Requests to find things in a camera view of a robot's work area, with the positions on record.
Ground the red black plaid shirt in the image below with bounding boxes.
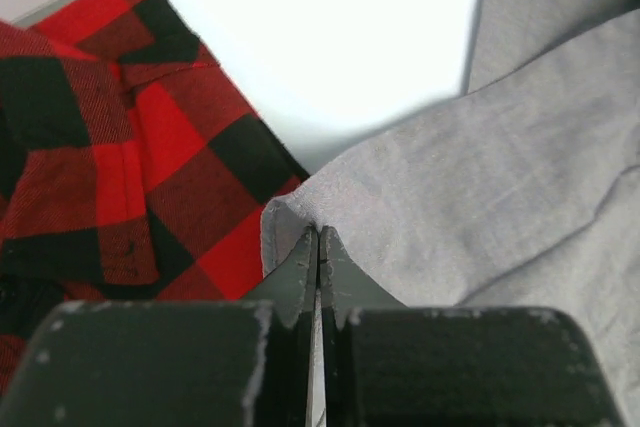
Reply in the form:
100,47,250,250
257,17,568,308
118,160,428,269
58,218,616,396
1,0,307,385

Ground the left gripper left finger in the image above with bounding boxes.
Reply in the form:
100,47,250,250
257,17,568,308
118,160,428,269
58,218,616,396
1,229,318,426

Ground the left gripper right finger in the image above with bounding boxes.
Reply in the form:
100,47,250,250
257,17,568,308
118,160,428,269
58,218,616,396
319,227,623,426

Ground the grey long sleeve shirt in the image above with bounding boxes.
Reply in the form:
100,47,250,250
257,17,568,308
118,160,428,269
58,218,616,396
261,0,639,426

